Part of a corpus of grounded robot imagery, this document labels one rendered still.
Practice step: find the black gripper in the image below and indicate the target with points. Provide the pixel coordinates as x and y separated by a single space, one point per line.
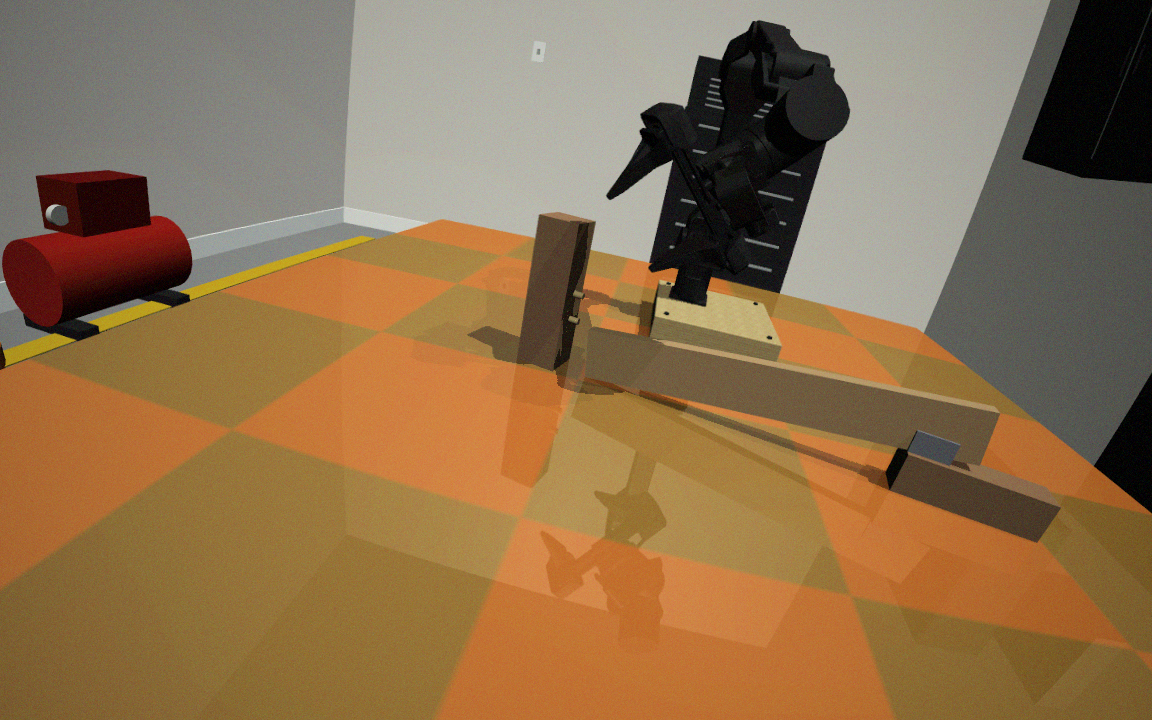
668 135

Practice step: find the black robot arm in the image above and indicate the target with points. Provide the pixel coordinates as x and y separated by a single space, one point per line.
764 64

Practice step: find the long brown wooden rail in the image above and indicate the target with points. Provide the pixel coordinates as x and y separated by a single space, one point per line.
830 402

